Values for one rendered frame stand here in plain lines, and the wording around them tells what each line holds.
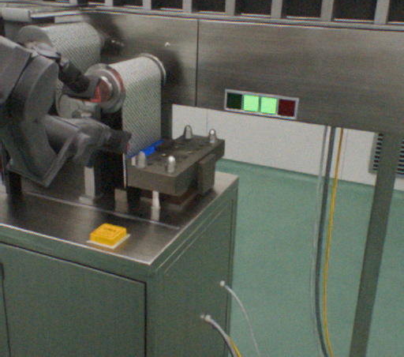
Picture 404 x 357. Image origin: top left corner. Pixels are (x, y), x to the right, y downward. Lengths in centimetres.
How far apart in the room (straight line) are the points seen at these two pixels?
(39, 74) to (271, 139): 373
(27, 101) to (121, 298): 94
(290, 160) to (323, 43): 271
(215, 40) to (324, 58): 36
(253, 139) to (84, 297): 299
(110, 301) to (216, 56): 84
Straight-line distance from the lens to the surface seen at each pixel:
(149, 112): 168
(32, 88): 58
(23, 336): 178
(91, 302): 152
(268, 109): 168
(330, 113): 165
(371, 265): 200
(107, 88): 152
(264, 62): 167
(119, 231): 139
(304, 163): 423
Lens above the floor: 159
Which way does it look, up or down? 20 degrees down
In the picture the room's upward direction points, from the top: 2 degrees clockwise
